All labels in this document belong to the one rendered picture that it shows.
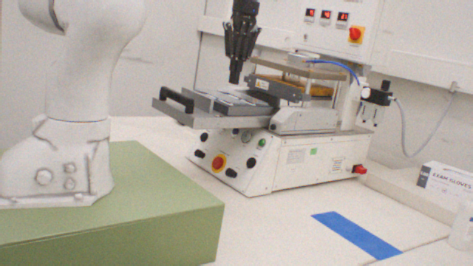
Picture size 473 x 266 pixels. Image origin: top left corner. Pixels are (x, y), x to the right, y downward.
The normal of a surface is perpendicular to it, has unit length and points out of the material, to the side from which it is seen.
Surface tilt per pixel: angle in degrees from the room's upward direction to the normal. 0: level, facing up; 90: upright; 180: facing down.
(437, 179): 90
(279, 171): 90
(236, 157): 65
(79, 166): 88
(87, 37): 108
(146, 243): 90
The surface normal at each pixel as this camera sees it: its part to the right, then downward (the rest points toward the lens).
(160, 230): 0.58, 0.30
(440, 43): -0.80, 0.02
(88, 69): 0.39, 0.57
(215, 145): -0.62, -0.37
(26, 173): 0.37, 0.29
